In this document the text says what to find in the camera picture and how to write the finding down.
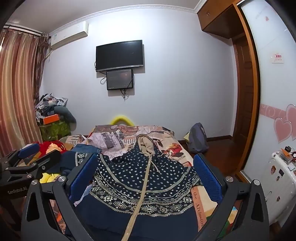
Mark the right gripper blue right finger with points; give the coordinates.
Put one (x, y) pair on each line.
(211, 178)

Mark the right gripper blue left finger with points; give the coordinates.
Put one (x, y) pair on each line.
(80, 177)

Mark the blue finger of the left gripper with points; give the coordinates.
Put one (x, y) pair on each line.
(28, 150)
(48, 161)

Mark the navy patterned hooded garment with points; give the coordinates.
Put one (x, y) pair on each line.
(143, 185)

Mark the red plush toy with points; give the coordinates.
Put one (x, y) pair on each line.
(49, 146)

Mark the yellow garment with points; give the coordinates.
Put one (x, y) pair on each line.
(48, 178)

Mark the blue denim garment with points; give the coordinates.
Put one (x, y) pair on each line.
(85, 149)

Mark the orange box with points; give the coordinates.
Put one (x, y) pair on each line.
(49, 119)

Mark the grey blue backpack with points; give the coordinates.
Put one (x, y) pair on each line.
(197, 139)

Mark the printed newspaper pattern bedspread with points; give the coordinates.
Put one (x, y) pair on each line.
(150, 143)

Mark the dark teal cushion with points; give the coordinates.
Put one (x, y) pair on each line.
(66, 115)

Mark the yellow curved pillow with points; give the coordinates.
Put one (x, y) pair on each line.
(121, 119)

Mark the striped pink curtain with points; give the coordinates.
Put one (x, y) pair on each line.
(22, 63)

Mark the white air conditioner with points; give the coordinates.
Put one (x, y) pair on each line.
(69, 35)

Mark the white sliding wardrobe door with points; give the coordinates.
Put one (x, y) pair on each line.
(275, 48)

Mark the brown wooden wardrobe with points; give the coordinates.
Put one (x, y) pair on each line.
(225, 19)

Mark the wall mounted black television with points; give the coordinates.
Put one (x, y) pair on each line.
(126, 54)

